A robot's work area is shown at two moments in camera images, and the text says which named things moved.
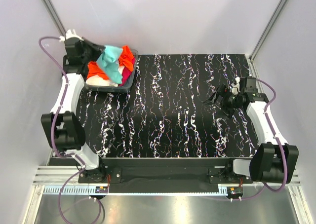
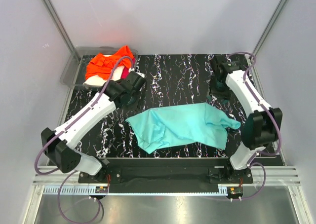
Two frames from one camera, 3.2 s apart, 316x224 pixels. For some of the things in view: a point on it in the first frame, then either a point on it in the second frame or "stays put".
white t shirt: (98, 80) stays put
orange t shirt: (126, 58) stays put
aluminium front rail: (60, 175) stays put
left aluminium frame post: (52, 11) stays put
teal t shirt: (108, 61) → (163, 127)
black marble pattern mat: (164, 115) stays put
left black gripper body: (92, 53) → (134, 102)
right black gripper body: (228, 98) → (218, 90)
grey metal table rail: (167, 172) stays put
